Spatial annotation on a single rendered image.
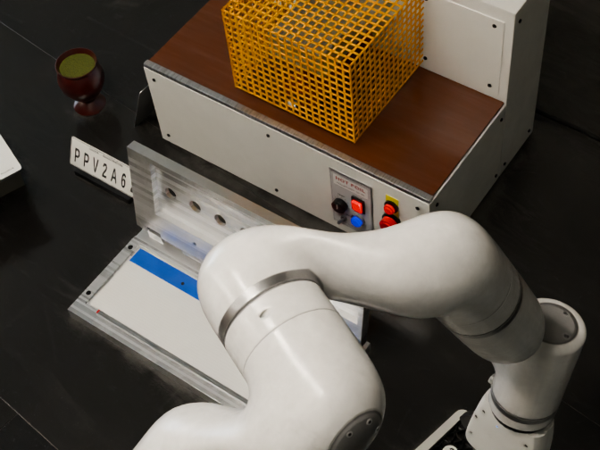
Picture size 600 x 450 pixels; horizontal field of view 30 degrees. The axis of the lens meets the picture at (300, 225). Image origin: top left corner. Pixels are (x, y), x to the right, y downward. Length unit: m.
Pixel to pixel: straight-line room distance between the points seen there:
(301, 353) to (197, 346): 0.83
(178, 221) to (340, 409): 0.93
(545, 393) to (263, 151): 0.70
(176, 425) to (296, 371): 0.15
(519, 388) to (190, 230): 0.66
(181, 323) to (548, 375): 0.67
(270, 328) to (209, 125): 0.97
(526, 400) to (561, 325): 0.11
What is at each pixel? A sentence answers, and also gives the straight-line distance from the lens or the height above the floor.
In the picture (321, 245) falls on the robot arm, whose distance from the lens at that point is 0.97.
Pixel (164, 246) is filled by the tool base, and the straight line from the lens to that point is 1.86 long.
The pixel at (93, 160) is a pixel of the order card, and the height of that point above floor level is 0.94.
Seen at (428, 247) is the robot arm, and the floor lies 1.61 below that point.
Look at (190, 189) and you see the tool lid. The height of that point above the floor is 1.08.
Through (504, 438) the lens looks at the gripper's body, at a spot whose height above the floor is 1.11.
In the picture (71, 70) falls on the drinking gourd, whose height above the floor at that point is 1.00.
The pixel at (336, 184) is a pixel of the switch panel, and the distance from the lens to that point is 1.75.
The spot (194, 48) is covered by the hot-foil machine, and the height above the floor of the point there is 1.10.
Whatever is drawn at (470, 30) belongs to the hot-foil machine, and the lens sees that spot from 1.71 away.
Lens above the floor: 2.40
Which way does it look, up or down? 54 degrees down
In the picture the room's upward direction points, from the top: 8 degrees counter-clockwise
